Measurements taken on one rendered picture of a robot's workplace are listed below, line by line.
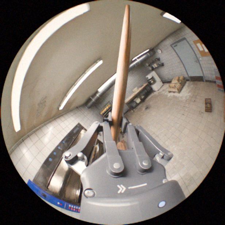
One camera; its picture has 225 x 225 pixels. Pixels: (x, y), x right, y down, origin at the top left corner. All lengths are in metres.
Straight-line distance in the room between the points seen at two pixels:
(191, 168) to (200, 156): 0.33
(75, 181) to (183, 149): 2.37
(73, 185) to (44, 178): 0.47
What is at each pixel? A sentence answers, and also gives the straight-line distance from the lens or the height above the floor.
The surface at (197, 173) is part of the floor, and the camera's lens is 2.09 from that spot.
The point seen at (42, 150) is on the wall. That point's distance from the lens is 1.34.
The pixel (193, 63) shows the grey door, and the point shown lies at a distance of 4.23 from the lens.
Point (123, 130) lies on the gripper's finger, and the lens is 0.16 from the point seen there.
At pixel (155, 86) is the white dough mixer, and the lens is 5.22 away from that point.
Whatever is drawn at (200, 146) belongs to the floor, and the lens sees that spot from 2.21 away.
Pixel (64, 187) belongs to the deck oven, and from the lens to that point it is 1.32.
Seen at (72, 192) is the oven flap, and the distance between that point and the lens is 1.36.
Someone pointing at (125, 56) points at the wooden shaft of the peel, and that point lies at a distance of 0.19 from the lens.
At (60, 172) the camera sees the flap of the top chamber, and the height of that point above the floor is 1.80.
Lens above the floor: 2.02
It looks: 13 degrees down
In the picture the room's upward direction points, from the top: 44 degrees counter-clockwise
